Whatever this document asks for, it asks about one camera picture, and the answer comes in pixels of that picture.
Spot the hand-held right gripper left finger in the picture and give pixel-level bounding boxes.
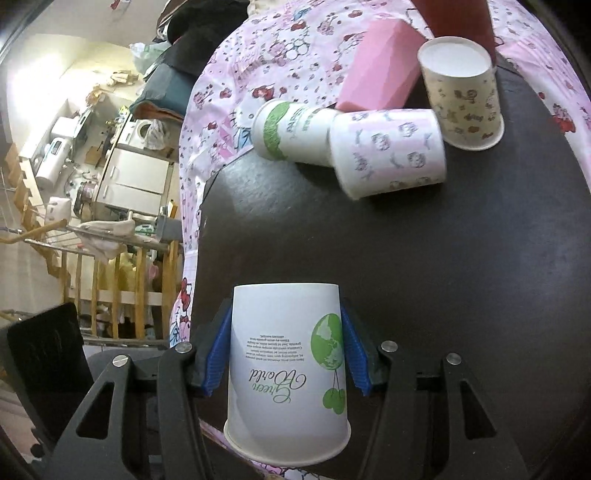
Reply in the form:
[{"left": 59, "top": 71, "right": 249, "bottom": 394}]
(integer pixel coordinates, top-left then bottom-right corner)
[{"left": 48, "top": 298, "right": 234, "bottom": 480}]

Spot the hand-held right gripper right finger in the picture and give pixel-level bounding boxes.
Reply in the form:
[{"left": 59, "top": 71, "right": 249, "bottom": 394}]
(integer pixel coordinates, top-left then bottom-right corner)
[{"left": 341, "top": 295, "right": 532, "bottom": 480}]

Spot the white cup green globe print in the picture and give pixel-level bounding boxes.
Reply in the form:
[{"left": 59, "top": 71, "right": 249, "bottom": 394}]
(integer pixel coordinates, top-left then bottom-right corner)
[{"left": 223, "top": 282, "right": 352, "bottom": 465}]

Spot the white cup pink cat print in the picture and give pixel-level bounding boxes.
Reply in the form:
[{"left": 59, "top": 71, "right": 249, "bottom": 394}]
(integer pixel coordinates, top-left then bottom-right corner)
[{"left": 329, "top": 109, "right": 448, "bottom": 201}]

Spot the white cup green band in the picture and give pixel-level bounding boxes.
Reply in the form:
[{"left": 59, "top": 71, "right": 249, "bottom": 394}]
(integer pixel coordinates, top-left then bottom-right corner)
[{"left": 251, "top": 99, "right": 338, "bottom": 167}]

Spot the cream cup cartoon print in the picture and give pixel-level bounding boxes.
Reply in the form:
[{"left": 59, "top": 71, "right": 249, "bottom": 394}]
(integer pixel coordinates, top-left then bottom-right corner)
[{"left": 417, "top": 37, "right": 505, "bottom": 151}]

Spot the black round tray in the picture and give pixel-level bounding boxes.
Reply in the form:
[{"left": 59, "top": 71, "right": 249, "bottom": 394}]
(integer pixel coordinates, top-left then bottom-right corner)
[{"left": 191, "top": 60, "right": 591, "bottom": 480}]

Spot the wooden drying rack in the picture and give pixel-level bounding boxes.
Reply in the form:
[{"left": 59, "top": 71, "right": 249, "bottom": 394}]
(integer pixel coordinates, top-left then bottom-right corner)
[{"left": 0, "top": 219, "right": 182, "bottom": 342}]

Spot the white cabinet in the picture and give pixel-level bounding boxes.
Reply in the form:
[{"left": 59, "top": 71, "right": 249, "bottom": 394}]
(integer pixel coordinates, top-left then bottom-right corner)
[{"left": 94, "top": 143, "right": 173, "bottom": 216}]

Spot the white rice cooker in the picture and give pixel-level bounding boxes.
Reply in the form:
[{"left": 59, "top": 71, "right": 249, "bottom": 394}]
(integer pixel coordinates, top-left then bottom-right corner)
[{"left": 34, "top": 136, "right": 75, "bottom": 191}]

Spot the pink box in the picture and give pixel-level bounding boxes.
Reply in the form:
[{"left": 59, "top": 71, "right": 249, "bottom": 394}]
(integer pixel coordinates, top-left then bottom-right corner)
[{"left": 335, "top": 18, "right": 431, "bottom": 112}]

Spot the pink printed blanket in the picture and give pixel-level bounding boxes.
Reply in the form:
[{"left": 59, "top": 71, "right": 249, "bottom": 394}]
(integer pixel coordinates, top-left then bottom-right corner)
[{"left": 167, "top": 0, "right": 591, "bottom": 480}]

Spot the dark clothes pile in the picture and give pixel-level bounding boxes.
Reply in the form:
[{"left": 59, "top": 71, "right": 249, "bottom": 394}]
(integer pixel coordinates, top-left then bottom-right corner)
[{"left": 129, "top": 0, "right": 250, "bottom": 121}]

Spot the white plastic bag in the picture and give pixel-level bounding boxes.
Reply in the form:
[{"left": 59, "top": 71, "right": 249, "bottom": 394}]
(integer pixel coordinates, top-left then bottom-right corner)
[{"left": 129, "top": 42, "right": 163, "bottom": 75}]

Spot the dark red box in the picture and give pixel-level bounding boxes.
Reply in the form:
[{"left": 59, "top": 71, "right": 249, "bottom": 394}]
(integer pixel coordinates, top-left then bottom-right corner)
[{"left": 413, "top": 0, "right": 498, "bottom": 65}]

